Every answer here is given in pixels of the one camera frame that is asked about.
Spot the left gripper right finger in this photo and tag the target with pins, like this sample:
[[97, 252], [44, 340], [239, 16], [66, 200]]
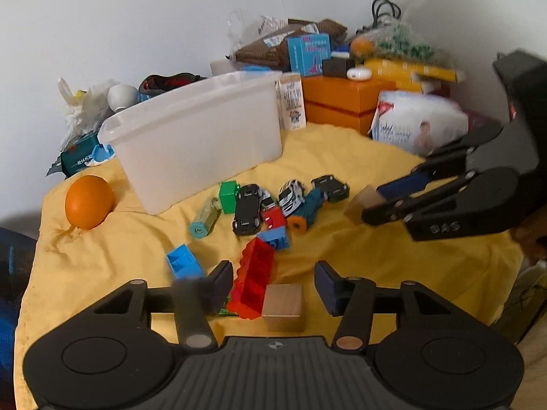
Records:
[[350, 298]]

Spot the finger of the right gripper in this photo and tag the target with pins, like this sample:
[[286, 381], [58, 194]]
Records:
[[445, 162], [400, 199]]

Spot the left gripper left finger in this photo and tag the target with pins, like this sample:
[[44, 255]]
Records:
[[194, 299]]

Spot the green patterned arch block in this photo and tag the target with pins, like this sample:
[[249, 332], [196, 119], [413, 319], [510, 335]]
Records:
[[224, 312]]

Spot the wooden cube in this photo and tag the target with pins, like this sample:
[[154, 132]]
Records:
[[366, 198], [283, 308]]

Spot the blue tray block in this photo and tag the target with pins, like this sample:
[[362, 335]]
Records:
[[184, 264]]

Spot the long red building block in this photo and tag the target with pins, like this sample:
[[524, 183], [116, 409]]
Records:
[[253, 277]]

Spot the small blue duplo brick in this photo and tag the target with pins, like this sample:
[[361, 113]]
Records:
[[276, 237]]

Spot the white baby wipes pack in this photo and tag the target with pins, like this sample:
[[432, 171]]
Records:
[[417, 123]]

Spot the dark green toy car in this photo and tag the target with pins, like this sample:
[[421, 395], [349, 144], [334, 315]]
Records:
[[332, 189]]

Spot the teal green cylinder toy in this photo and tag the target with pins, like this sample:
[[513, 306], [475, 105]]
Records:
[[204, 221]]

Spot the teal orange toy vehicle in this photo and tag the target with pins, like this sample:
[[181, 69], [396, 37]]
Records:
[[304, 216]]

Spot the black toy car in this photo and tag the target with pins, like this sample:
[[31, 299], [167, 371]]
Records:
[[247, 219]]

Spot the yellow flat boxes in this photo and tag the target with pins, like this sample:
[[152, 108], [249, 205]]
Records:
[[413, 77]]

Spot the yellow cloth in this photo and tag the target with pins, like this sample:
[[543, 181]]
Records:
[[72, 269]]

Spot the white police toy car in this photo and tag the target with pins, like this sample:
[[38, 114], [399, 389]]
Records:
[[291, 197]]

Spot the small red block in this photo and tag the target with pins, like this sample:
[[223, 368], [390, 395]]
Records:
[[273, 217]]

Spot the green square block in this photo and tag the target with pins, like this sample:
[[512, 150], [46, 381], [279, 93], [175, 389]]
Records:
[[228, 196]]

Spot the silver toy car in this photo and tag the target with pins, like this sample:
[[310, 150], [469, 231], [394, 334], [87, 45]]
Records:
[[266, 200]]

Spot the orange box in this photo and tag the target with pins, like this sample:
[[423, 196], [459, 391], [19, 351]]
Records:
[[342, 102]]

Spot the white earbuds case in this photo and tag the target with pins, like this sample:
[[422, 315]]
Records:
[[359, 74]]

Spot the green patterned plastic bag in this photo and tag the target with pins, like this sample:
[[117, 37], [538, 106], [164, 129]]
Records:
[[388, 37]]

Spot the orange fruit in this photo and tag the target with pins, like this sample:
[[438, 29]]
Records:
[[88, 201]]

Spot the small milk carton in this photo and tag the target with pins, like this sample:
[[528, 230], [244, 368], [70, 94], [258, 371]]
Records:
[[290, 102]]

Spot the small black box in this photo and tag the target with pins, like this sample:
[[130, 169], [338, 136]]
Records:
[[337, 67]]

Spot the white plastic bin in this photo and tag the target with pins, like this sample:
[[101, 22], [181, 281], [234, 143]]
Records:
[[177, 144]]

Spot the blue dinosaur box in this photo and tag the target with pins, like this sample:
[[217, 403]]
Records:
[[307, 52]]

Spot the blue black stroller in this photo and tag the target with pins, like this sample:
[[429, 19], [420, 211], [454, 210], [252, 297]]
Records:
[[17, 256]]

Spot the brown woven package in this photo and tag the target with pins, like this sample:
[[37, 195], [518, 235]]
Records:
[[271, 50]]

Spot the white plastic bag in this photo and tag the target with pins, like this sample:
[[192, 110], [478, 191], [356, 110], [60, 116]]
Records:
[[85, 110]]

